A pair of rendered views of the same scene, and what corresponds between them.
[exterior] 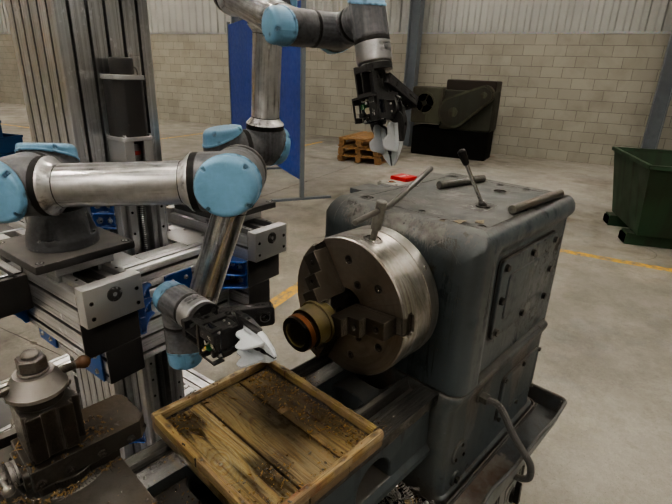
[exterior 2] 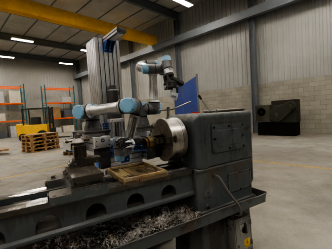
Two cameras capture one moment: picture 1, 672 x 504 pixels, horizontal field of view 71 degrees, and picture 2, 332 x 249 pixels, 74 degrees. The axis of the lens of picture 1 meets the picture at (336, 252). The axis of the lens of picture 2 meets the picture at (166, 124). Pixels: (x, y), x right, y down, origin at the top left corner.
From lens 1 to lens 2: 0.87 m
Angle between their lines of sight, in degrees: 25
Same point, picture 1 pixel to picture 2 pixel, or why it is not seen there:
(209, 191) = (122, 106)
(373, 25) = (166, 64)
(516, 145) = (314, 128)
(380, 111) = (168, 84)
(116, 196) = (103, 110)
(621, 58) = not seen: outside the picture
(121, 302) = (104, 143)
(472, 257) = (194, 120)
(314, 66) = (211, 103)
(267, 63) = (152, 83)
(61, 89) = (98, 94)
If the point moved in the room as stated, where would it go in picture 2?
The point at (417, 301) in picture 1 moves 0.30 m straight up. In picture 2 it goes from (178, 133) to (175, 89)
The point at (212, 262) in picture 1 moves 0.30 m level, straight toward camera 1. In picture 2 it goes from (128, 132) to (120, 136)
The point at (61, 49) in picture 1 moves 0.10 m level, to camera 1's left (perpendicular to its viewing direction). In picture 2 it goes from (98, 84) to (89, 85)
